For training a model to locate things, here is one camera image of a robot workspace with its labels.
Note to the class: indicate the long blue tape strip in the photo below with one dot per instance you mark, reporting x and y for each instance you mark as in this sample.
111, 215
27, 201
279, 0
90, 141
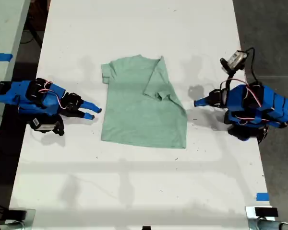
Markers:
1, 57

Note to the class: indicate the gripper camera stalk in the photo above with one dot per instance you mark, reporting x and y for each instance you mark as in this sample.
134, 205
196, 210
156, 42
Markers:
60, 127
226, 72

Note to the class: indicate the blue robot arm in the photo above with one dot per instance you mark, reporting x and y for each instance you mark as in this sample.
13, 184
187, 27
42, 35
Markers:
21, 94
273, 105

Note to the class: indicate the small black box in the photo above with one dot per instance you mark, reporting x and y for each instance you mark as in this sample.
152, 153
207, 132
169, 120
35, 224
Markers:
17, 214
266, 212

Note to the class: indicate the pale green T-shirt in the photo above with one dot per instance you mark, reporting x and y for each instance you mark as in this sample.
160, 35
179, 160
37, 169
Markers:
139, 112

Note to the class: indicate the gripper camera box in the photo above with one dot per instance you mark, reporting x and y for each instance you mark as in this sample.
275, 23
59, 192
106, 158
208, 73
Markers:
237, 58
44, 125

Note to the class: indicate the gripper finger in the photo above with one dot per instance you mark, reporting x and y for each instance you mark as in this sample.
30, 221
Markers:
204, 100
87, 116
202, 104
91, 106

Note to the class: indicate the silver metal clamp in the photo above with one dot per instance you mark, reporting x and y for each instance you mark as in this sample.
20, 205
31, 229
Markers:
30, 219
252, 218

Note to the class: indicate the square blue tape piece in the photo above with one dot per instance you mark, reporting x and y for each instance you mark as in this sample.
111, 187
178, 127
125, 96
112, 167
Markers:
262, 197

